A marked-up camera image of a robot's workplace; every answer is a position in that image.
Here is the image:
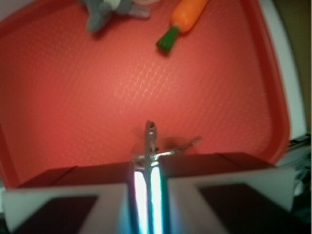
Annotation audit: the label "orange toy carrot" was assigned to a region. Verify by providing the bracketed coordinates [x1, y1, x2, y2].
[156, 0, 209, 53]

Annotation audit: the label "red plastic tray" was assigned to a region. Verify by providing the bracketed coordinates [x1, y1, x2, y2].
[0, 0, 289, 188]

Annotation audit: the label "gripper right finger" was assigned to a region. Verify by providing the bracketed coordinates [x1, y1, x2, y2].
[160, 153, 302, 234]

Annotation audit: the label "silver keys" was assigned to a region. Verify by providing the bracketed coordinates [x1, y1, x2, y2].
[132, 120, 202, 234]

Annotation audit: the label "grey plush mouse toy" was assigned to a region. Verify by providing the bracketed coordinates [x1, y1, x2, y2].
[79, 0, 151, 33]

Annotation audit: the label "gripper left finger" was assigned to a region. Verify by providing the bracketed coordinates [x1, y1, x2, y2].
[3, 162, 137, 234]

